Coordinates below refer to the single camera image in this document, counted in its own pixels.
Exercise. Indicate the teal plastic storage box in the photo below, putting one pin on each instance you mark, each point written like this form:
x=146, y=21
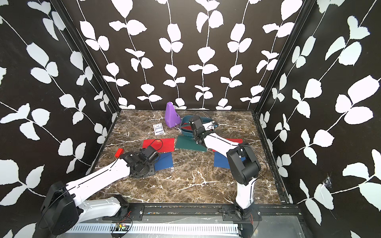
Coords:
x=184, y=121

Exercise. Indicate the small white card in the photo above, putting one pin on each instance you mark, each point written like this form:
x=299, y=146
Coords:
x=158, y=129

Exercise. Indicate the black aluminium front rail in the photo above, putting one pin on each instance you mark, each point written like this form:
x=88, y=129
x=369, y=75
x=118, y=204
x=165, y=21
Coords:
x=228, y=212

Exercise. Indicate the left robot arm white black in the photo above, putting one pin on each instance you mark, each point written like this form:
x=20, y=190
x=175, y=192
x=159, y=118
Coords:
x=68, y=204

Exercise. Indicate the purple pyramid metronome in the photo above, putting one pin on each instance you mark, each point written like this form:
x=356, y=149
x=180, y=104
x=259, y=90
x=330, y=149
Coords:
x=172, y=118

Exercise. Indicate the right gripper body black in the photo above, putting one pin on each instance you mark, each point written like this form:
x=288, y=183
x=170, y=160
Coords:
x=196, y=137

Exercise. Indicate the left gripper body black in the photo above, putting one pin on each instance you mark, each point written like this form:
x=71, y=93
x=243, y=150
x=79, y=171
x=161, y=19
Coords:
x=149, y=170

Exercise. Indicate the green envelope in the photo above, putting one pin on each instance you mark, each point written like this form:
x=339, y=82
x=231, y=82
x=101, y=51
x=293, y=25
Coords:
x=186, y=142
x=208, y=122

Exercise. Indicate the small green circuit board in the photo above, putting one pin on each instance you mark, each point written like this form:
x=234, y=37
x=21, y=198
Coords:
x=121, y=227

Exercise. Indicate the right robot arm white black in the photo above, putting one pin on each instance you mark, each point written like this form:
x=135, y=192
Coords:
x=243, y=162

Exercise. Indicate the red envelope two gold seals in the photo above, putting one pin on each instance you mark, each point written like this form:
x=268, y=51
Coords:
x=186, y=128

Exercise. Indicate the white perforated cable tray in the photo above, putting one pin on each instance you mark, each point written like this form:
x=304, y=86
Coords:
x=158, y=228

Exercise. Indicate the small red block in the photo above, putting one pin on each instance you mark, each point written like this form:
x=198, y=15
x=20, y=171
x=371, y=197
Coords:
x=119, y=152

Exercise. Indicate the blue envelope red seal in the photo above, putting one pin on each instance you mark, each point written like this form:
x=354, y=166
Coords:
x=220, y=161

